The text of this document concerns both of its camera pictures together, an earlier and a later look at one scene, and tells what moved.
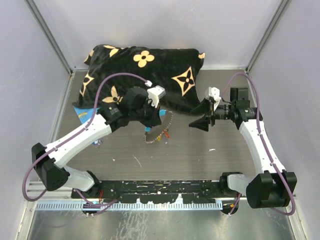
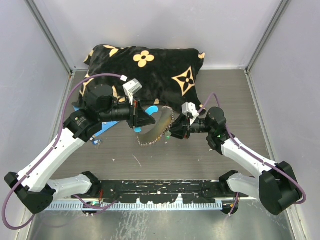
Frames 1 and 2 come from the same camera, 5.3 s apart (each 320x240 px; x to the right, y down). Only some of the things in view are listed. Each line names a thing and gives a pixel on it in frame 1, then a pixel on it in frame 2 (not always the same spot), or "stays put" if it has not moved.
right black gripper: [205, 107] -> [181, 127]
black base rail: [159, 191] stays put
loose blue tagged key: [98, 142] stays put
